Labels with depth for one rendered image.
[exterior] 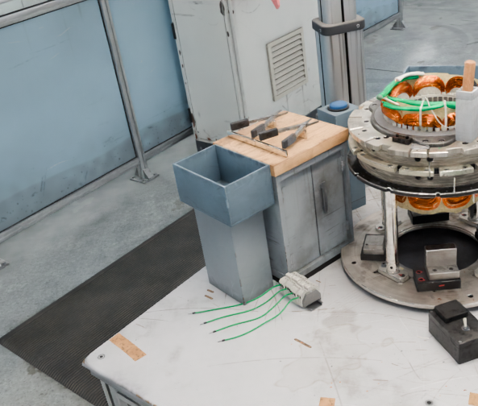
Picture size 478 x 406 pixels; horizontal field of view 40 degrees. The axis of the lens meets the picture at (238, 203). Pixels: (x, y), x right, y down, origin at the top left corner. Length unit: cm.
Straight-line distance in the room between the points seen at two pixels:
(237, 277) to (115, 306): 151
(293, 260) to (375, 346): 25
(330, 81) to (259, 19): 190
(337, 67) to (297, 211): 50
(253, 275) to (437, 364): 39
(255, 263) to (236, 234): 9
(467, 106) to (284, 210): 39
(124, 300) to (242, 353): 160
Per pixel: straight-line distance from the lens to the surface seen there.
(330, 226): 139
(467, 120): 116
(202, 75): 366
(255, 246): 130
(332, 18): 166
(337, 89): 170
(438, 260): 131
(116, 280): 293
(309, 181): 131
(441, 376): 117
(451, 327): 119
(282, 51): 371
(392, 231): 128
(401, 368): 118
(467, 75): 114
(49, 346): 269
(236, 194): 119
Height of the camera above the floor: 159
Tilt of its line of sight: 28 degrees down
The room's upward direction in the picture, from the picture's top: 10 degrees counter-clockwise
